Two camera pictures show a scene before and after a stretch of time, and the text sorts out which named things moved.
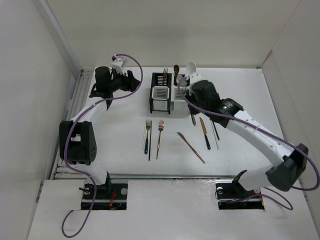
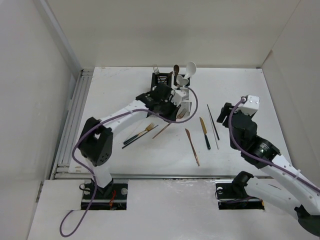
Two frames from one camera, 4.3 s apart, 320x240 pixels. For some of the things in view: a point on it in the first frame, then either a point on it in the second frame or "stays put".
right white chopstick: [214, 134] stays put
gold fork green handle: [148, 125] -> [149, 127]
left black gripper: [129, 82] -> [172, 115]
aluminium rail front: [172, 176] stays put
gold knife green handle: [204, 128] stays put
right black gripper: [193, 111] -> [225, 111]
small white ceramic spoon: [191, 68] stays put
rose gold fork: [160, 127] -> [179, 116]
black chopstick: [216, 130] stays put
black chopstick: [149, 147] -> [140, 136]
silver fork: [193, 119] -> [156, 72]
